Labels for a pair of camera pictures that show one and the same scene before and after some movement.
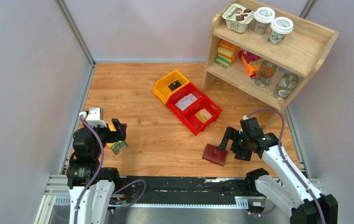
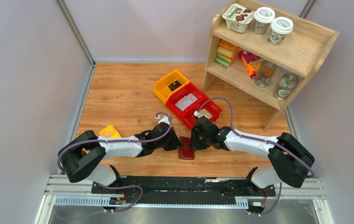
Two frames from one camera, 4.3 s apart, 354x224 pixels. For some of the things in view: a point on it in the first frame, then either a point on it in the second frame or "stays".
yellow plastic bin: (167, 86) stays
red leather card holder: (211, 153) -> (184, 152)
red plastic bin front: (201, 115) stays
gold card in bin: (203, 115) stays
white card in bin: (186, 102) stays
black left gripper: (120, 135) -> (176, 143)
